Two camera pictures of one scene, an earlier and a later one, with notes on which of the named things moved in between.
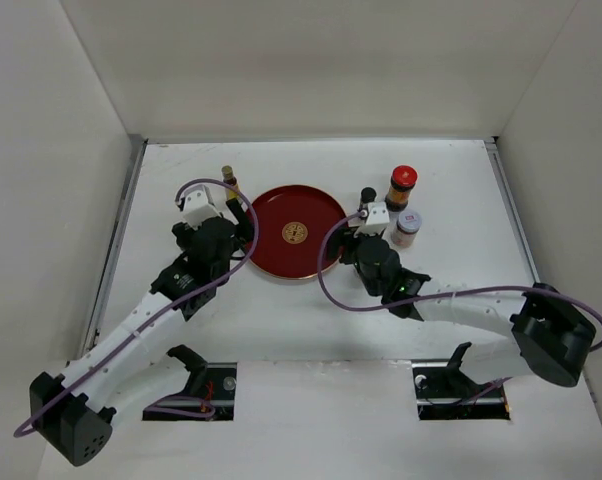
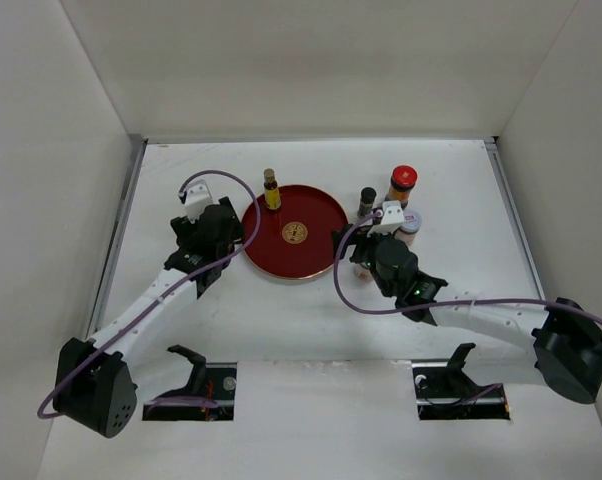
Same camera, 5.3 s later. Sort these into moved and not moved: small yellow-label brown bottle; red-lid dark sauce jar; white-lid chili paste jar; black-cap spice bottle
Moved: small yellow-label brown bottle
Not moved: black-cap spice bottle; red-lid dark sauce jar; white-lid chili paste jar
